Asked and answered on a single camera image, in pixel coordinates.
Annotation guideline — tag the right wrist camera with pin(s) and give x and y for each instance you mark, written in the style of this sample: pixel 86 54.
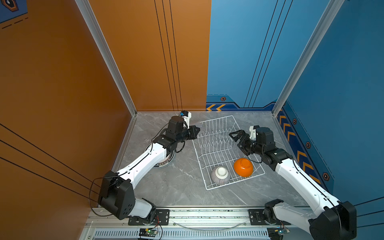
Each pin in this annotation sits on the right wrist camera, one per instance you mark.
pixel 253 132

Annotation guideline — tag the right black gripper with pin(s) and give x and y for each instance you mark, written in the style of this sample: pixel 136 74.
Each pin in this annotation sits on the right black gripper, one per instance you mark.
pixel 241 133

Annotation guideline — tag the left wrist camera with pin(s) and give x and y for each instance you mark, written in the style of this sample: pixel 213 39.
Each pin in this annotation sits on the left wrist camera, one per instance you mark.
pixel 186 115

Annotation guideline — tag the white ribbed bowl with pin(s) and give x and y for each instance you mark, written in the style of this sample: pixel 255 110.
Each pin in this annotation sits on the white ribbed bowl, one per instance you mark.
pixel 220 176

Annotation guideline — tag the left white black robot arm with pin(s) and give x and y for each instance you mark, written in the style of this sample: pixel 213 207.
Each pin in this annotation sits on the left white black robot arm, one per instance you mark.
pixel 117 190

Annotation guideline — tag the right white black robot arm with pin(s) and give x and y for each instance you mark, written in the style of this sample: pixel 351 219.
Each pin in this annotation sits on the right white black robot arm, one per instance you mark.
pixel 329 218

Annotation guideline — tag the left green circuit board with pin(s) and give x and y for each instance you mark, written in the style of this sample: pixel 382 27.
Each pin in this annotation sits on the left green circuit board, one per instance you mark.
pixel 148 233

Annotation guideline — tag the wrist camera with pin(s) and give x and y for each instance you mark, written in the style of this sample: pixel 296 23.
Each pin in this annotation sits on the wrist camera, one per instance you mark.
pixel 186 115
pixel 253 132

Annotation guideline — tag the green circuit board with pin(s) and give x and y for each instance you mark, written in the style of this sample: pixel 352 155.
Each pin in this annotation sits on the green circuit board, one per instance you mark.
pixel 277 233
pixel 148 233

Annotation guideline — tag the aluminium front rail frame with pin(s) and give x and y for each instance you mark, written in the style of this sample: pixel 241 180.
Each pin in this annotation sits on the aluminium front rail frame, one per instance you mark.
pixel 189 223

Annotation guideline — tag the white wire dish rack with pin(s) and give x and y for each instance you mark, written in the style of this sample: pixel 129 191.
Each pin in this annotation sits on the white wire dish rack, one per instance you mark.
pixel 214 147

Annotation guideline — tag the green rimmed white plate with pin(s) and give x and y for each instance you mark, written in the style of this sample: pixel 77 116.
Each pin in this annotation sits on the green rimmed white plate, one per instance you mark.
pixel 152 148

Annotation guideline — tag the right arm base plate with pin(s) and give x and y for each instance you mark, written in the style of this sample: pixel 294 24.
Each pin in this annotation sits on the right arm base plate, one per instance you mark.
pixel 257 217

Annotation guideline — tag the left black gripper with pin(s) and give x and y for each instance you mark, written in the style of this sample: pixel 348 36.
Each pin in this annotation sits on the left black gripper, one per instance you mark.
pixel 192 133

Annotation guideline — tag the orange bowl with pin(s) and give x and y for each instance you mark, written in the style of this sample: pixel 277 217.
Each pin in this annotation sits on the orange bowl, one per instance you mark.
pixel 243 167

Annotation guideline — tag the right green circuit board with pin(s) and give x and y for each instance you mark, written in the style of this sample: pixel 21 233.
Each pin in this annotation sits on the right green circuit board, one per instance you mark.
pixel 277 233

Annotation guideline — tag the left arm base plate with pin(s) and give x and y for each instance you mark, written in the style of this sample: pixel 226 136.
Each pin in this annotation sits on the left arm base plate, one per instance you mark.
pixel 162 217

